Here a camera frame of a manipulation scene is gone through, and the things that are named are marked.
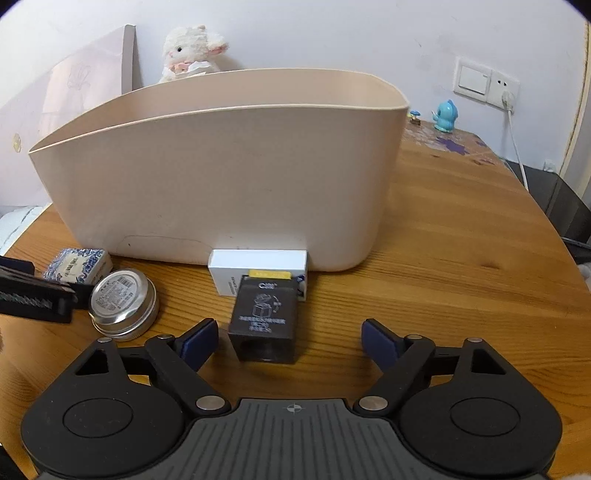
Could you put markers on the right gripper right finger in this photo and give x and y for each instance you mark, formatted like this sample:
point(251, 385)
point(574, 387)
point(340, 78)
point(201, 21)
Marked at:
point(461, 410)

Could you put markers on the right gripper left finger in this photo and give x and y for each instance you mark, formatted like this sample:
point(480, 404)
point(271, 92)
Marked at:
point(118, 411)

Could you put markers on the round silver metal tin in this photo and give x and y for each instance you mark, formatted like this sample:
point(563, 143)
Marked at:
point(123, 305)

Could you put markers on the white rectangular box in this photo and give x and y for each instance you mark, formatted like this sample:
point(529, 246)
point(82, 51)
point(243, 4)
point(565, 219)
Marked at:
point(228, 266)

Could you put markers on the blue white porcelain-pattern box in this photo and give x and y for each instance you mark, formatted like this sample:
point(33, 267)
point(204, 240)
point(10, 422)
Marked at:
point(79, 266)

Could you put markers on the white pillow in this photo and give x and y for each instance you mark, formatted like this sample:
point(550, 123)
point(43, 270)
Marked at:
point(14, 222)

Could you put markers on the small black box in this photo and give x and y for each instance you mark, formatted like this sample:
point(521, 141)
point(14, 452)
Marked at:
point(263, 323)

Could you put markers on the beige plastic storage bin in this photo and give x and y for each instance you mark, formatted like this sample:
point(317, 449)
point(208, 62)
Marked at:
point(257, 159)

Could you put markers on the pink purple bed headboard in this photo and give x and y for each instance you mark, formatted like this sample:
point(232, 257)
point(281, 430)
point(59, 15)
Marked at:
point(96, 73)

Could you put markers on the purple floral table mat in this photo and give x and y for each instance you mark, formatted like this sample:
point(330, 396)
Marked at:
point(463, 143)

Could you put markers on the white plush lamb toy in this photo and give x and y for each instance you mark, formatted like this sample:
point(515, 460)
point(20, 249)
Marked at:
point(190, 51)

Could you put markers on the blue cartoon figurine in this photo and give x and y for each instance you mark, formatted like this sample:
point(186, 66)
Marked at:
point(445, 116)

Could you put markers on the white wall socket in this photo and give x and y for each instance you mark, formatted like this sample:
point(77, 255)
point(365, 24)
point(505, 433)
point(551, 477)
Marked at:
point(503, 91)

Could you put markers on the white wall switch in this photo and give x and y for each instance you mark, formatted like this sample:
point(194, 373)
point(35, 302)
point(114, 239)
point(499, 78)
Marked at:
point(472, 80)

